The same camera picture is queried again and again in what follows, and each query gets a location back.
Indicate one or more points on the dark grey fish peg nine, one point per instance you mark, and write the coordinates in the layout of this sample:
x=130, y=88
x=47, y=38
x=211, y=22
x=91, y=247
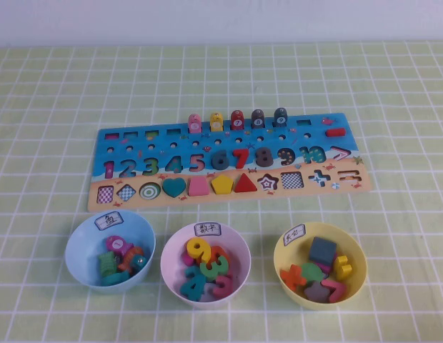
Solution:
x=281, y=119

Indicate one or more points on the colourful wooden puzzle board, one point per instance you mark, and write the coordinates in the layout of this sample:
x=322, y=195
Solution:
x=243, y=141

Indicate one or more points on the white label on pink bowl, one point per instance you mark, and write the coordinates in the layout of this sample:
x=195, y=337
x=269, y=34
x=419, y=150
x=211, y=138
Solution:
x=207, y=230

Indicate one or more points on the white label on yellow bowl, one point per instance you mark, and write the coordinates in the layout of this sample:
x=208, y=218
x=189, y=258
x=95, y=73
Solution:
x=295, y=235

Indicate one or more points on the pink plastic bowl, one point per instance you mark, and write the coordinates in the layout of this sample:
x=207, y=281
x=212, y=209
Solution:
x=173, y=275

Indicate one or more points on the light blue plastic bowl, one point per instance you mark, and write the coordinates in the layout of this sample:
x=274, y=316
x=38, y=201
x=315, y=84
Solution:
x=82, y=257

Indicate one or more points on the yellow plastic bowl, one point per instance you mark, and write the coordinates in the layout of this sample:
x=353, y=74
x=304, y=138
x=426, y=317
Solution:
x=355, y=275

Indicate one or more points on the dark blue number six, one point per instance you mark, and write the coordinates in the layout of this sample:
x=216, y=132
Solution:
x=221, y=165

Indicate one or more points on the yellow wooden pentagon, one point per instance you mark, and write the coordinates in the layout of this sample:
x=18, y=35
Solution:
x=222, y=184

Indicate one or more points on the pink wooden number five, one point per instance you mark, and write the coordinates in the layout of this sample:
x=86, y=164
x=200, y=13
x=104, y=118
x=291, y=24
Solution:
x=198, y=168

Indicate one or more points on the red wooden number seven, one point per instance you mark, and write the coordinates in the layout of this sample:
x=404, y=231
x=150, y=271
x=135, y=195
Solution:
x=242, y=159

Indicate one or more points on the red wooden triangle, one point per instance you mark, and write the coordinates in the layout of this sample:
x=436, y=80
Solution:
x=246, y=185

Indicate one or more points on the pink wooden trapezoid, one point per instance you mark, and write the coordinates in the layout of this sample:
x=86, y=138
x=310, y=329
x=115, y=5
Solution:
x=198, y=187

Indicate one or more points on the brown wooden number eight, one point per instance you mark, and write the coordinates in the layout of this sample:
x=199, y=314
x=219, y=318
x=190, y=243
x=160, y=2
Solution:
x=265, y=158

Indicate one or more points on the yellow fish peg six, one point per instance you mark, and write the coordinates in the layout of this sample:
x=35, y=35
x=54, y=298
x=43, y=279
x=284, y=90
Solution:
x=216, y=123

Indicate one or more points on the teal wooden heart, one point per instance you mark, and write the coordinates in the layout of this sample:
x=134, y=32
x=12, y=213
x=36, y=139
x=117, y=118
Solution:
x=174, y=186

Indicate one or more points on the red fish peg seven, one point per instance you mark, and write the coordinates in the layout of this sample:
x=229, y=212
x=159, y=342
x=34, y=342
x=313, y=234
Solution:
x=237, y=121

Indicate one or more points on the pink fish peg five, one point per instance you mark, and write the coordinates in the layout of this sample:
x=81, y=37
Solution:
x=194, y=125

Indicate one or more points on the orange wooden number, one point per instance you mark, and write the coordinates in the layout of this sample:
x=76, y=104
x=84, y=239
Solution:
x=221, y=254

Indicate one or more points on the yellow wooden number nine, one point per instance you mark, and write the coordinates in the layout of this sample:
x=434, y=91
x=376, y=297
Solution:
x=198, y=252

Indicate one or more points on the magenta wooden number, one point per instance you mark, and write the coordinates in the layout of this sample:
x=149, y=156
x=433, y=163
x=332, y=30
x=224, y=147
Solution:
x=188, y=260

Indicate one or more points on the teal wooden number four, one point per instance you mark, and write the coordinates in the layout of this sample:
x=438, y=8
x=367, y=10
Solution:
x=193, y=287

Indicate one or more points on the red rectangular block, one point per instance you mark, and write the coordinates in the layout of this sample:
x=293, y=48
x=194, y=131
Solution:
x=336, y=132

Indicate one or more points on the teal fish with metal screw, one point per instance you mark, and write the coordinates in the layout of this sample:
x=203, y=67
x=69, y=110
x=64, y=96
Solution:
x=140, y=263

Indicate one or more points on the orange wooden fish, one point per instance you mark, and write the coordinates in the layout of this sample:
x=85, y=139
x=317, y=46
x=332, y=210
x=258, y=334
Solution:
x=130, y=257

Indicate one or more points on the grey purple wooden number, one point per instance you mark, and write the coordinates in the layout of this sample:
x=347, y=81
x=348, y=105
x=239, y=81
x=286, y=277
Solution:
x=207, y=297

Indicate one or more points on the magenta fish peg one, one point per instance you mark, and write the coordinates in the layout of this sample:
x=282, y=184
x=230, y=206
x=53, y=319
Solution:
x=117, y=244

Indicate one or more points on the orange wooden cross sign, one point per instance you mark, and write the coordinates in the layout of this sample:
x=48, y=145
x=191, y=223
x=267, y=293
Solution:
x=293, y=277

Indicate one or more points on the dark grey wooden square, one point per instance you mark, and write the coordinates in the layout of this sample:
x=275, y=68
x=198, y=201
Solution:
x=322, y=251

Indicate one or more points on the green wooden circle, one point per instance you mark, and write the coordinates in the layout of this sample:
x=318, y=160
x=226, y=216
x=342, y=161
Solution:
x=312, y=273

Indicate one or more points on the magenta wooden shape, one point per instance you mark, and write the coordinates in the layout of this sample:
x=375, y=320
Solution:
x=331, y=266

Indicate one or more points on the green striped wooden fish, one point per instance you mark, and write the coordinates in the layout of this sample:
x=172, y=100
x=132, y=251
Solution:
x=107, y=265

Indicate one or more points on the teal wooden fish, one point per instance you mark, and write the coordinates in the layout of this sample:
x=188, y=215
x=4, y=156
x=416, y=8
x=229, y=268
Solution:
x=116, y=279

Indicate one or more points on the grey brown wooden star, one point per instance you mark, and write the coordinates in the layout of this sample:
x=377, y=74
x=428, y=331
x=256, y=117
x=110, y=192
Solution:
x=316, y=292

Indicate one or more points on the yellow wooden equals sign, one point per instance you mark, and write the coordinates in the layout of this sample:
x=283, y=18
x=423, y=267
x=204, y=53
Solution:
x=343, y=268

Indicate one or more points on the pink wooden angle sign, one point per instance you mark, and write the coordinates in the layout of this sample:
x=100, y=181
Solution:
x=336, y=290

